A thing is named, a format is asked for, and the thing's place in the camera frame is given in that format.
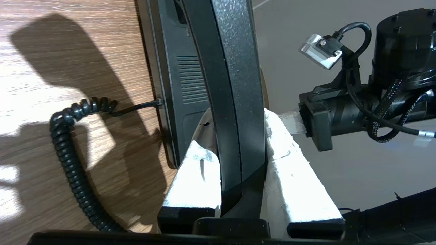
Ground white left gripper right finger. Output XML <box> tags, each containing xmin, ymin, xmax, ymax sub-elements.
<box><xmin>262</xmin><ymin>107</ymin><xmax>346</xmax><ymax>239</ymax></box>

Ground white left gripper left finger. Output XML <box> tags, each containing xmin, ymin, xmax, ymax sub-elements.
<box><xmin>157</xmin><ymin>108</ymin><xmax>222</xmax><ymax>236</ymax></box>

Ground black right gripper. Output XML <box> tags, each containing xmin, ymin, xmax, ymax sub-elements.
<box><xmin>278</xmin><ymin>83</ymin><xmax>374</xmax><ymax>152</ymax></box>

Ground black telephone handset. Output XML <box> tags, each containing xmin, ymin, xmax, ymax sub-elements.
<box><xmin>182</xmin><ymin>0</ymin><xmax>268</xmax><ymax>220</ymax></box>

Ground black telephone base white keypad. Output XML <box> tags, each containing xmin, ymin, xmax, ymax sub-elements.
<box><xmin>135</xmin><ymin>0</ymin><xmax>218</xmax><ymax>169</ymax></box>

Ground black phone cord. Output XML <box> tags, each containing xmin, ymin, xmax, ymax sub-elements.
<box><xmin>49</xmin><ymin>97</ymin><xmax>164</xmax><ymax>233</ymax></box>

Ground round wooden bedside table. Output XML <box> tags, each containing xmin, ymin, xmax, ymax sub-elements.
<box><xmin>0</xmin><ymin>0</ymin><xmax>269</xmax><ymax>235</ymax></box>

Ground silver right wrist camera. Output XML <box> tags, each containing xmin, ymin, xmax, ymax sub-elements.
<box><xmin>299</xmin><ymin>33</ymin><xmax>343</xmax><ymax>70</ymax></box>

